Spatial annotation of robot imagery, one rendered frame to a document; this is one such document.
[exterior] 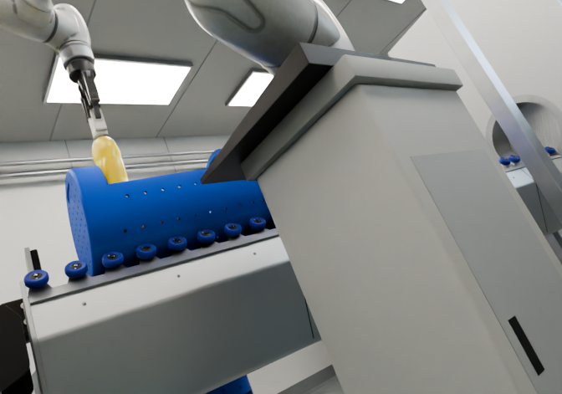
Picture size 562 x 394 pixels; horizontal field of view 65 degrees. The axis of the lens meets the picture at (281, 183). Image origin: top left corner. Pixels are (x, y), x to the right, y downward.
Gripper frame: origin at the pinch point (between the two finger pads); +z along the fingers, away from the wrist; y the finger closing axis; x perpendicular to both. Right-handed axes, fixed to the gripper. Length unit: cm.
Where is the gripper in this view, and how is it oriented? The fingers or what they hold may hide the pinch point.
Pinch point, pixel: (97, 125)
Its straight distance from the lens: 133.9
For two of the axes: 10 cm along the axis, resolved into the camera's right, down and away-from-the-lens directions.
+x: -8.2, 1.7, -5.5
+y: -4.3, 4.5, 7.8
